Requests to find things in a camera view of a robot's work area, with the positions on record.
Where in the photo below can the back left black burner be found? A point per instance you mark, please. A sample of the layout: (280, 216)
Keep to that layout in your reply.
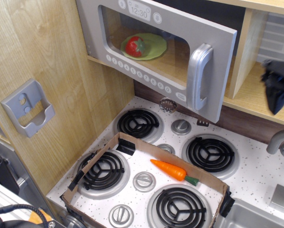
(138, 123)

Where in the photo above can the back right black burner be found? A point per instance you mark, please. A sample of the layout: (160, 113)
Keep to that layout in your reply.
(212, 155)

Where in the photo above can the red toy strawberry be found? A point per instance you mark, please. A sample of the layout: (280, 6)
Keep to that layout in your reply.
(135, 46)

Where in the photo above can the brown cardboard fence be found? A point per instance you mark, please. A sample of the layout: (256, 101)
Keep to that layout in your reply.
(93, 206)

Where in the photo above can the grey stove knob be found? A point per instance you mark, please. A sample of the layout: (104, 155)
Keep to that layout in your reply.
(167, 148)
(144, 181)
(121, 216)
(181, 127)

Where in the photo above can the middle grey stove knob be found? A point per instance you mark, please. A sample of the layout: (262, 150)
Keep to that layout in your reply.
(167, 148)

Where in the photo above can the front right black burner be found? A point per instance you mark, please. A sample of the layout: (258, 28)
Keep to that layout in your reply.
(178, 207)

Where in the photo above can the back grey stove knob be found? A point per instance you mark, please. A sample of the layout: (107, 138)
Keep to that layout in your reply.
(181, 127)

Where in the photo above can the front grey stove knob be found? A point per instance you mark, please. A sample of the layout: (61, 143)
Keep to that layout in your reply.
(121, 216)

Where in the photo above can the front left black burner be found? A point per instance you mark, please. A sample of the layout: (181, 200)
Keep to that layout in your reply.
(105, 173)

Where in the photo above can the grey toy microwave door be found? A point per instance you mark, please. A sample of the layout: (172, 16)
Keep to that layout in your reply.
(181, 56)

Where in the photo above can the black burner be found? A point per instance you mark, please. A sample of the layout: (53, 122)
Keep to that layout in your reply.
(105, 173)
(178, 207)
(212, 155)
(138, 123)

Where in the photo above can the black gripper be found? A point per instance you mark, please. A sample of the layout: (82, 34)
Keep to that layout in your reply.
(273, 79)

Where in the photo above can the green toy plate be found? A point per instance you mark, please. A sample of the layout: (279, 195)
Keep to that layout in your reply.
(155, 46)

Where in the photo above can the grey toy faucet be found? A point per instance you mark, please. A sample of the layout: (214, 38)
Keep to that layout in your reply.
(276, 143)

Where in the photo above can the steel sink basin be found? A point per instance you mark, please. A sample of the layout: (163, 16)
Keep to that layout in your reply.
(239, 214)

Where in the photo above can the centre grey stove knob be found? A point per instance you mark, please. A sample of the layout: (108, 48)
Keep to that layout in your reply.
(144, 181)

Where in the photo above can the grey faucet handle block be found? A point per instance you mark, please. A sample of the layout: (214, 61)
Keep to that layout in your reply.
(277, 201)

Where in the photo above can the orange toy carrot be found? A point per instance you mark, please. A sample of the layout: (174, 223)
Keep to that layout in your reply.
(174, 171)

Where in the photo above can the grey wall holder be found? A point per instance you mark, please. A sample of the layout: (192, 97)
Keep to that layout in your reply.
(20, 102)

